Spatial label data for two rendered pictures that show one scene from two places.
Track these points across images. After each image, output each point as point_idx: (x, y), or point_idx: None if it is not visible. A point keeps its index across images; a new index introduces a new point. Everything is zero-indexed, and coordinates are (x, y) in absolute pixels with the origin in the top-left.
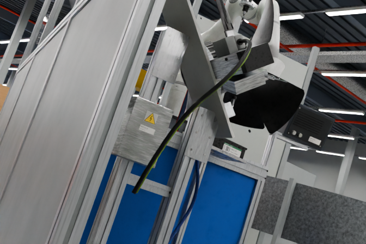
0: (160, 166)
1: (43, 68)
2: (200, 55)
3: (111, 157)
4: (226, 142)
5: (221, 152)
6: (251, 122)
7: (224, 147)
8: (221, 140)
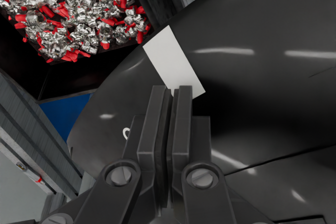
0: None
1: None
2: None
3: (79, 95)
4: None
5: None
6: (306, 28)
7: None
8: (162, 19)
